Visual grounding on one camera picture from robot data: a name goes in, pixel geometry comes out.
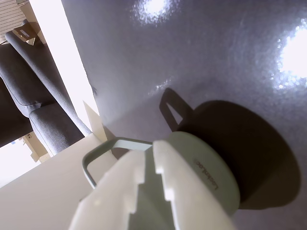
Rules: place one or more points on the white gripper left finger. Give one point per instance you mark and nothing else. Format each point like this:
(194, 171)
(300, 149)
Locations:
(115, 191)

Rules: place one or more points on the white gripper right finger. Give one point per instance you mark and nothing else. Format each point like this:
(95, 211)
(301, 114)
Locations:
(192, 196)

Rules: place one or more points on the gray fabric sofa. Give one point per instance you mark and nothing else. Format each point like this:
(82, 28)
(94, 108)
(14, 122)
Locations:
(36, 95)

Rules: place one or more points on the black table mat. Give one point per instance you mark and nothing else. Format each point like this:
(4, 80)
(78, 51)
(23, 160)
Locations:
(192, 60)

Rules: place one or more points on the brown cardboard box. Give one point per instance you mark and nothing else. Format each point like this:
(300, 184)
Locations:
(24, 33)

